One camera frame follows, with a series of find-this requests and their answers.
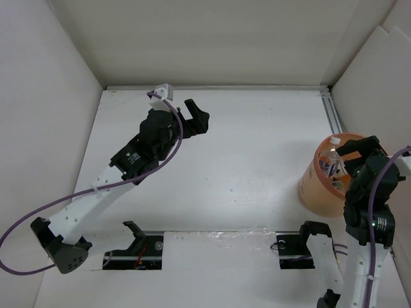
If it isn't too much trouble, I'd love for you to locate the red label clear bottle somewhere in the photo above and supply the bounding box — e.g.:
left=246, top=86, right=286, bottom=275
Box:
left=319, top=137, right=345, bottom=178

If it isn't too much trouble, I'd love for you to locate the clear water bottle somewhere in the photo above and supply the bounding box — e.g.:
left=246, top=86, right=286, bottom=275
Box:
left=331, top=176, right=350, bottom=194

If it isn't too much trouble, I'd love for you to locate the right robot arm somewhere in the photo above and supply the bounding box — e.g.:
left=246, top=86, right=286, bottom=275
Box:
left=317, top=136, right=410, bottom=307

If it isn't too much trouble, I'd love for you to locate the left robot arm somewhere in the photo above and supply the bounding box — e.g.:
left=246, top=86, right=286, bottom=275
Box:
left=30, top=99, right=210, bottom=274

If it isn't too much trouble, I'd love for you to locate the orange plastic bin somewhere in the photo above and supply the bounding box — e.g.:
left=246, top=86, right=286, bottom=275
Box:
left=299, top=133, right=363, bottom=218

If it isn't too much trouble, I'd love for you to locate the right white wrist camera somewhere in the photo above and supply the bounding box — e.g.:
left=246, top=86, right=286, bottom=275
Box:
left=395, top=146, right=411, bottom=177

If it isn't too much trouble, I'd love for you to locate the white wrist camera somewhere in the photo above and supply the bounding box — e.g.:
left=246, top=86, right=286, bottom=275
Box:
left=395, top=146, right=411, bottom=177
left=148, top=83, right=173, bottom=112

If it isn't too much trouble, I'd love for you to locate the aluminium rail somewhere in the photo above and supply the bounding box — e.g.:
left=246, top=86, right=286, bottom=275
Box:
left=320, top=87, right=344, bottom=134

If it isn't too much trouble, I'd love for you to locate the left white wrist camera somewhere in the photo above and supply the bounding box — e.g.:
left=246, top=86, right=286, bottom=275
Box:
left=148, top=83, right=173, bottom=112

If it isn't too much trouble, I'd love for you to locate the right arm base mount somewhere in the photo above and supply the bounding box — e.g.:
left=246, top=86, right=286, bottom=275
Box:
left=270, top=221, right=331, bottom=270

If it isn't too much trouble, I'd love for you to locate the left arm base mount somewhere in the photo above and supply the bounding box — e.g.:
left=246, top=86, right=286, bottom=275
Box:
left=102, top=221, right=164, bottom=271

